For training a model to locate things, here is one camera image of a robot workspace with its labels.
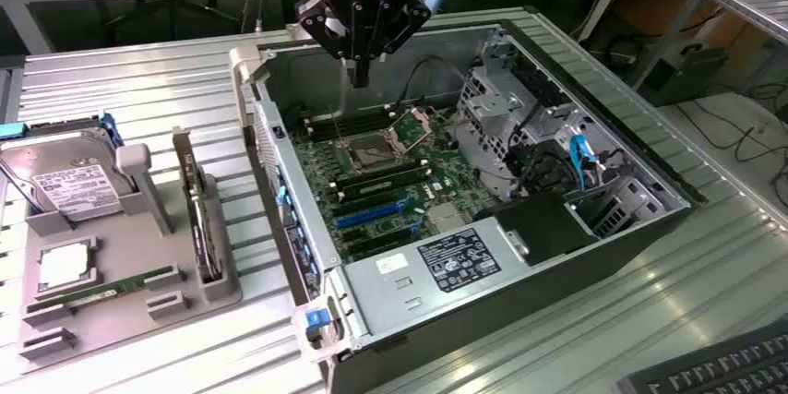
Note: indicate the CPU socket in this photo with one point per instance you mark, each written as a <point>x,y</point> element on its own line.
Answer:
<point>372,154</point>

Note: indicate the blue expansion slot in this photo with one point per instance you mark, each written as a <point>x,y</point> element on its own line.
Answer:
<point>369,215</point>

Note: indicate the open black PC case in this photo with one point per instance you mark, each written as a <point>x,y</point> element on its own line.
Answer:
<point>468,334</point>

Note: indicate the grey parts rack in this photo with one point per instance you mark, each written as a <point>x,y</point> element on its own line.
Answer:
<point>122,283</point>

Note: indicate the short black expansion slot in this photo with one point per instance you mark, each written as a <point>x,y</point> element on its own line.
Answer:
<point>378,233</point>

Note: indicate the silver disk bay cage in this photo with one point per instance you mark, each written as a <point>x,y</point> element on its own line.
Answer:
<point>492,117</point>

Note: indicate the long black expansion slot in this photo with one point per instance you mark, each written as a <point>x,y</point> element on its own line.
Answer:
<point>365,203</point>

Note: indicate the blue disk caddy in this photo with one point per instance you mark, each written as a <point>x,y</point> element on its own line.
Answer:
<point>110,128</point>

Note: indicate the graphics card with black cooler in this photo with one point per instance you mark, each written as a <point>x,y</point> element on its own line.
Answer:
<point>200,209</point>

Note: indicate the blue case latch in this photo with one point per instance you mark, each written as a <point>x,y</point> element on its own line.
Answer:
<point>316,320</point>

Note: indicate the black installed RAM stick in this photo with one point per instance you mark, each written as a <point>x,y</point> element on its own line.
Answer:
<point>381,180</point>

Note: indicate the green RAM stick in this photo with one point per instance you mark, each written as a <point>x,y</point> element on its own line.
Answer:
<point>117,291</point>

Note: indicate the green motherboard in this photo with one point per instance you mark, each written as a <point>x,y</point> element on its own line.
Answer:
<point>430,182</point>

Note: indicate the silver hard disk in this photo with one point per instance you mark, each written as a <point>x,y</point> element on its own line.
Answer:
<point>68,172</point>

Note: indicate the black keyboard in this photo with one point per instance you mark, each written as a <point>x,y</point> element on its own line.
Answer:
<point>726,371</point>

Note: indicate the black RAM slot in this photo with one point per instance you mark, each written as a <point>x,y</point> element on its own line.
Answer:
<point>348,128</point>
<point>344,118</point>

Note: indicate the metal socket cover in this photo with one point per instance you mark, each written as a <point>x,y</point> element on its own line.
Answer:
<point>409,131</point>

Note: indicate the silver CPU chip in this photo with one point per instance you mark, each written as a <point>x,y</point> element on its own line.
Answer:
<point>64,265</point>

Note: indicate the silver perforated drive cage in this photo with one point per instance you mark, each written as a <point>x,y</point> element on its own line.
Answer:
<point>621,209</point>

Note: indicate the grey power supply unit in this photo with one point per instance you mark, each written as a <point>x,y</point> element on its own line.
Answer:
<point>393,288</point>

